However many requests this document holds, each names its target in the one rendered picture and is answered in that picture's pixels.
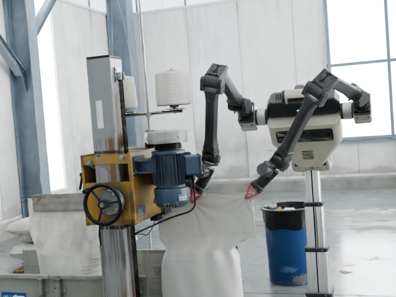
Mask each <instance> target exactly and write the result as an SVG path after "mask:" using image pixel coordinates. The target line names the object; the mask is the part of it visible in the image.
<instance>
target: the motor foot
mask: <svg viewBox="0 0 396 297"><path fill-rule="evenodd" d="M154 171H155V172H156V163H155V159H154V164H153V159H145V158H144V155H140V156H134V157H133V172H134V173H135V174H134V177H137V176H140V175H143V174H146V173H154Z"/></svg>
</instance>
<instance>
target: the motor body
mask: <svg viewBox="0 0 396 297"><path fill-rule="evenodd" d="M183 153H185V149H173V150H166V151H165V150H158V151H152V152H151V155H152V156H151V159H153V164H154V159H155V163H156V172H155V171H154V173H153V185H154V186H156V188H155V189H154V193H153V194H154V198H155V203H156V205H157V207H159V208H163V209H172V208H178V207H183V206H185V205H186V204H188V202H189V188H188V186H186V185H185V183H186V182H185V174H184V158H183Z"/></svg>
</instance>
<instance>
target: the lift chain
mask: <svg viewBox="0 0 396 297"><path fill-rule="evenodd" d="M118 87H119V95H120V109H121V123H122V131H123V146H124V154H127V153H128V140H127V139H128V138H127V126H126V124H127V123H126V111H125V101H124V89H123V88H124V87H123V79H122V80H119V81H118ZM125 168H126V181H129V173H128V163H127V164H125ZM130 233H131V247H132V254H133V268H134V283H135V290H136V297H140V285H139V277H138V263H137V249H136V236H135V235H134V233H135V227H134V225H130Z"/></svg>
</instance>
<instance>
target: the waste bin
mask: <svg viewBox="0 0 396 297"><path fill-rule="evenodd" d="M303 203H304V202H303V201H288V202H275V203H269V204H265V205H263V206H261V207H260V210H261V211H262V215H263V221H264V223H265V234H266V246H267V253H268V264H269V276H270V281H271V282H272V283H274V284H275V285H280V286H301V285H307V284H308V278H307V268H306V252H305V249H304V248H305V246H306V244H307V237H306V219H305V207H304V206H303ZM279 206H280V207H281V208H282V209H284V208H286V207H288V208H291V207H294V208H295V210H275V209H277V208H278V207H279Z"/></svg>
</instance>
